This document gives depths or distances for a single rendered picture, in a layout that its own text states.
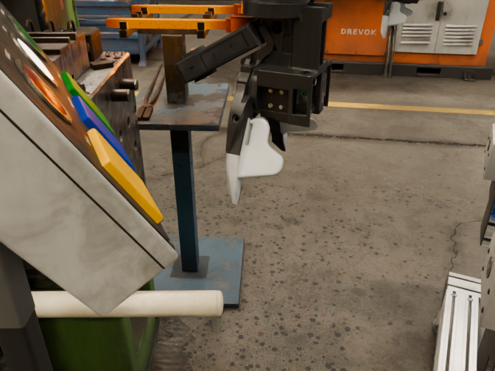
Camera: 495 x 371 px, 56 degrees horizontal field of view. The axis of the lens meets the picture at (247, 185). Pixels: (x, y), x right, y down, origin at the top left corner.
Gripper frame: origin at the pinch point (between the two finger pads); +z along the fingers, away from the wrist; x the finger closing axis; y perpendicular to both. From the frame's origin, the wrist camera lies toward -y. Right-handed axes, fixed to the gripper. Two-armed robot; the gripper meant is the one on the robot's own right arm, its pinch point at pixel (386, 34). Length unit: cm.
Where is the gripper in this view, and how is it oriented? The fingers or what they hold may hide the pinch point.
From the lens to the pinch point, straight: 139.2
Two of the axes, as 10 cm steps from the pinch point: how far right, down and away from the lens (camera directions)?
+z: 0.0, 8.7, 4.9
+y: 9.1, 2.0, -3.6
